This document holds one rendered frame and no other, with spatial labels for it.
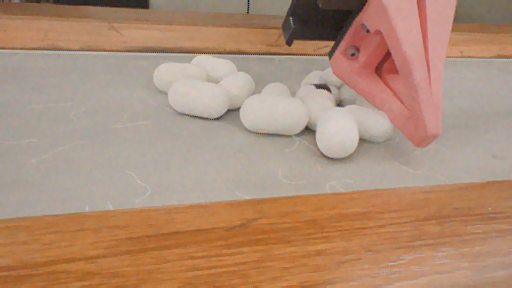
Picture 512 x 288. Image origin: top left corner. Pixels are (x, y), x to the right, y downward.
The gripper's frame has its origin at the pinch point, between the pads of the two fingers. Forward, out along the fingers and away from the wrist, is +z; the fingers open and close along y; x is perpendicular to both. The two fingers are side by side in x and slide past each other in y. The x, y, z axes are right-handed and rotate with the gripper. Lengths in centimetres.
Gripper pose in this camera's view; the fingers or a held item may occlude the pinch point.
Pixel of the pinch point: (422, 128)
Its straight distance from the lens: 25.3
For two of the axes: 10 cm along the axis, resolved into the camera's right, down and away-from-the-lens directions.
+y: 9.6, -0.4, 2.9
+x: -2.4, 4.7, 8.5
